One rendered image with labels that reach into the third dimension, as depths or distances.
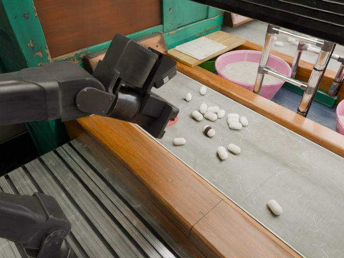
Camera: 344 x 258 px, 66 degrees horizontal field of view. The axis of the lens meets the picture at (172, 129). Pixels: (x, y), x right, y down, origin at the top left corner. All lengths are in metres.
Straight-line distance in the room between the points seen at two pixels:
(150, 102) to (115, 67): 0.09
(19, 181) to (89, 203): 0.20
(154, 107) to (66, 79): 0.17
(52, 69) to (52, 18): 0.46
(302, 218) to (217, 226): 0.18
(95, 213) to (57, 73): 0.38
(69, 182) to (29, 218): 0.28
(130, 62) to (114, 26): 0.53
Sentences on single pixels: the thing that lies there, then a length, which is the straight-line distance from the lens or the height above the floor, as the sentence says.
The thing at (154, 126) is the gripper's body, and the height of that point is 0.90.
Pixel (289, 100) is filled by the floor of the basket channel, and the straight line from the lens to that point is 1.05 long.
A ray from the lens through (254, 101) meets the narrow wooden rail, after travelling 0.84.
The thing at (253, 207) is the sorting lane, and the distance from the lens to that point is 0.60.
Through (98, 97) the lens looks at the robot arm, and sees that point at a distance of 0.38.
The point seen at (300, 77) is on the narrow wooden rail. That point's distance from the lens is 1.11.
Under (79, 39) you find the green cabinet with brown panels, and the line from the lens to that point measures 0.89.
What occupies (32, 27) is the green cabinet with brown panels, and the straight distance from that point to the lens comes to 0.82.
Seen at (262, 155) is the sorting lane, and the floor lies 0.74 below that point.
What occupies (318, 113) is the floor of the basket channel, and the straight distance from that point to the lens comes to 1.02.
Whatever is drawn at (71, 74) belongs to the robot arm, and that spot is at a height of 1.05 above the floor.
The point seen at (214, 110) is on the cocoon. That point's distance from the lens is 0.79.
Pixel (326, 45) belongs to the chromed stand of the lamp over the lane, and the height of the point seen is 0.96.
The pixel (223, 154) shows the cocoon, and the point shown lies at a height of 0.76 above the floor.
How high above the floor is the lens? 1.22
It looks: 41 degrees down
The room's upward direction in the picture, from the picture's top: straight up
